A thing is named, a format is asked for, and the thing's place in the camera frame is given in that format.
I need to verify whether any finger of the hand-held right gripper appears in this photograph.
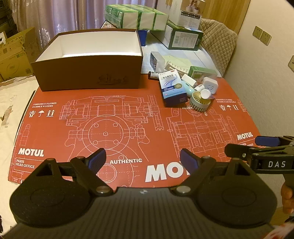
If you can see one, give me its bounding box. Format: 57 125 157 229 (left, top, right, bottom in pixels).
256 135 294 146
225 144 253 159

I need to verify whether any white socket adapter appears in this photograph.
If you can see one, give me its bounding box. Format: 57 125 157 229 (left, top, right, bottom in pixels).
202 76 218 95

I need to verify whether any cream printed bedsheet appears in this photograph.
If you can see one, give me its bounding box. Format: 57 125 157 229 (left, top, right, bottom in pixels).
0 76 37 166

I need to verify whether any small white bottle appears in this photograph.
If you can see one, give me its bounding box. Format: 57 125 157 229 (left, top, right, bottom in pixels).
193 84 212 100

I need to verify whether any small green box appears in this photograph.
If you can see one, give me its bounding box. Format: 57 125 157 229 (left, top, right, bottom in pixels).
188 66 217 80

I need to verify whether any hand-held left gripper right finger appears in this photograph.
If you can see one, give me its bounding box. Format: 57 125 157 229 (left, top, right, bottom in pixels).
176 149 255 196

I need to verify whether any white ribbed holder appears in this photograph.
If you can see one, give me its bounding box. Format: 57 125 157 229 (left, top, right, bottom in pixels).
164 60 192 74

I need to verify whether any blue medicine box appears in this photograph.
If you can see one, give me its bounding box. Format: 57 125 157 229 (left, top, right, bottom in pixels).
158 69 187 107

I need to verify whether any dark folding step stool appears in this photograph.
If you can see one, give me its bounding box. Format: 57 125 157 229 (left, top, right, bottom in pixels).
0 0 19 38

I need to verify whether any red printed mat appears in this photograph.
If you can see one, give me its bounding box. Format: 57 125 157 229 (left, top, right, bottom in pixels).
8 74 262 191

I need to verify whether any green and white carton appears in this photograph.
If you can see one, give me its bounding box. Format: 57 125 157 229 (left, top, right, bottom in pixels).
164 19 204 50

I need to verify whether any white charger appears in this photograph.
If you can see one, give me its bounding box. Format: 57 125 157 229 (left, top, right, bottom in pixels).
181 74 197 86

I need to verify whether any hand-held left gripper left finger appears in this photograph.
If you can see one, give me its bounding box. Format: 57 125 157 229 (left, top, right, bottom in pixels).
37 148 111 196

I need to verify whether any checkered tablecloth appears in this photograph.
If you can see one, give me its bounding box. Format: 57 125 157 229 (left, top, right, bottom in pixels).
101 19 223 77

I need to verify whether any beige quilted chair cover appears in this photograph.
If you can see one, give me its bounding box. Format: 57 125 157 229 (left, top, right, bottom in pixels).
199 19 238 77

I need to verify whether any large white box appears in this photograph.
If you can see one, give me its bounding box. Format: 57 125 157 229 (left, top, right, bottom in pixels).
156 0 206 30

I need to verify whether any purple curtain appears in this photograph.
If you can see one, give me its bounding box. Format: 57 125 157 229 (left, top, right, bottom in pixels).
14 0 159 50

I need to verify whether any brown storage box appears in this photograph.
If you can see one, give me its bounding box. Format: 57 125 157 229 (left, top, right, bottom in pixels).
31 29 144 92

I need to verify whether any mint handheld fan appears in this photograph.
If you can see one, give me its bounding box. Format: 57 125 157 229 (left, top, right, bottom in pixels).
181 81 212 111

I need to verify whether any wooden door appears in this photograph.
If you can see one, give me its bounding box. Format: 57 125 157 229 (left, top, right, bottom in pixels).
200 0 251 35

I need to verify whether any cardboard box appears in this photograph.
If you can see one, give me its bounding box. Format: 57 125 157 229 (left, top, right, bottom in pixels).
0 27 42 82

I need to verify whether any person's right hand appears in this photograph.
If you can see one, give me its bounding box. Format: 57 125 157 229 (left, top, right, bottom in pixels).
281 185 294 215

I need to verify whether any green tissue pack bundle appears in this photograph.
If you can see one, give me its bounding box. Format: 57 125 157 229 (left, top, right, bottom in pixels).
104 4 169 31

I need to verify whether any clear plastic case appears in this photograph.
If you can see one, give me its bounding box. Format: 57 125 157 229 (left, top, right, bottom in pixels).
150 52 165 72

